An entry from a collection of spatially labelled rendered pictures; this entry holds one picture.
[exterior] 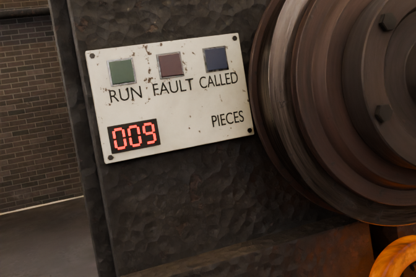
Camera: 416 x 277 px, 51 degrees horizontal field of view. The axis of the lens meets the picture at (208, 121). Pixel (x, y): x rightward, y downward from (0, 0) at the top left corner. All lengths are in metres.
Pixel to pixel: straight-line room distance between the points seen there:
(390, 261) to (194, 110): 0.41
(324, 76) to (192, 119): 0.23
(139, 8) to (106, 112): 0.18
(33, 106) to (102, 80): 5.99
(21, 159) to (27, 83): 1.08
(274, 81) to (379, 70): 0.14
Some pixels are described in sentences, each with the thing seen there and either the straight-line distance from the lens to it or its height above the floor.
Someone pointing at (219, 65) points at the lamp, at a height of 1.19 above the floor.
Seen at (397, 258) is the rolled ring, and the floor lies 0.82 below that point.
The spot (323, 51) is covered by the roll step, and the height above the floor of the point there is 1.17.
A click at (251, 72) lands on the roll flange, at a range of 0.69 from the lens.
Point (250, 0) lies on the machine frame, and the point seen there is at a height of 1.30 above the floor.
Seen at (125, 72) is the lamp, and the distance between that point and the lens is 0.70.
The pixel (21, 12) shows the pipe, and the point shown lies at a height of 2.70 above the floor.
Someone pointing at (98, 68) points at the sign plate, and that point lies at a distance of 0.70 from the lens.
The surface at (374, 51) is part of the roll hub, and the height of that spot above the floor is 1.16.
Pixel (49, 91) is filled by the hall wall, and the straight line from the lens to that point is 6.68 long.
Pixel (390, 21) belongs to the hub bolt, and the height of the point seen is 1.20.
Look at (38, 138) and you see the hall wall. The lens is 6.68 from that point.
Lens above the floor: 1.14
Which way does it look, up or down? 3 degrees down
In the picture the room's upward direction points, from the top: 9 degrees counter-clockwise
